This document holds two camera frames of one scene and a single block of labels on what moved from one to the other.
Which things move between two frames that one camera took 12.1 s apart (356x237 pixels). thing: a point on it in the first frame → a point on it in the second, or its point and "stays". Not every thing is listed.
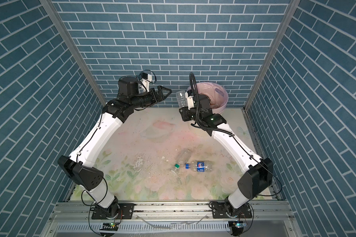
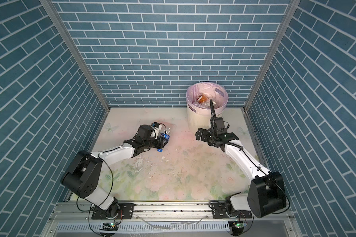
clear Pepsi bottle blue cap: x=200 y=166 → x=166 y=137
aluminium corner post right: x=292 y=8 stays
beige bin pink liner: x=218 y=94 stays
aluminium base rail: x=75 y=219 stays
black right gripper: x=185 y=114 → x=204 y=138
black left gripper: x=154 y=100 → x=159 y=143
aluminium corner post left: x=71 y=43 stays
